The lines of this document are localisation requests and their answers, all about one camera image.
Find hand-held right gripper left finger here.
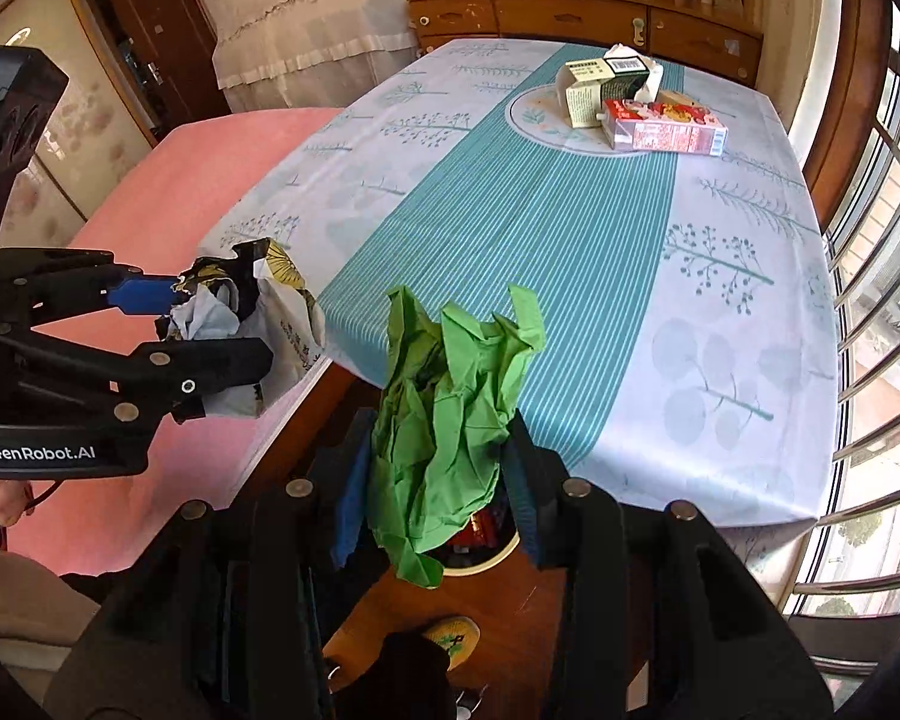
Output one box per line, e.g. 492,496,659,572
45,406,380,720

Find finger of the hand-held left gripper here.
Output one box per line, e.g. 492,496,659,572
0,321,276,426
0,247,187,332

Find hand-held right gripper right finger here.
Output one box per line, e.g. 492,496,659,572
501,409,837,720

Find dark blue cream-rimmed bin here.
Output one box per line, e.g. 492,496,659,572
431,499,522,578

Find printed paper bag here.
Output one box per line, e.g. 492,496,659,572
156,238,327,421

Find green paper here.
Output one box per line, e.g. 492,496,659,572
366,283,547,590

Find red white milk carton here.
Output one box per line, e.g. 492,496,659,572
598,94,728,156

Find beige small carton box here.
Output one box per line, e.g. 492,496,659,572
555,58,617,128

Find black box white label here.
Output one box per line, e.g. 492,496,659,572
604,45,665,102

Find person's left forearm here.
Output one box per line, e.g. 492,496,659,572
0,555,102,691

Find pink bed cover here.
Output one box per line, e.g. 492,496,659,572
4,106,346,578

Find yellow embroidered slipper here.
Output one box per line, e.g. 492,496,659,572
420,615,482,672

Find floral wardrobe door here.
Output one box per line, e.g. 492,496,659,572
0,0,158,248

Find person's dark trousers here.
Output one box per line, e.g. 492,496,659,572
379,634,451,720

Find teal white printed tablecloth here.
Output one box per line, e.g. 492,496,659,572
199,37,841,586

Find brown wooden door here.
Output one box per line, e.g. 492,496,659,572
86,0,230,143

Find white lace dust cover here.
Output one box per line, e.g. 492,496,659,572
211,0,432,113

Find window with metal grille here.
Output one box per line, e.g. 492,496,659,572
787,0,900,691

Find wooden desk with drawers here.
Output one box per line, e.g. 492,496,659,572
407,0,766,87

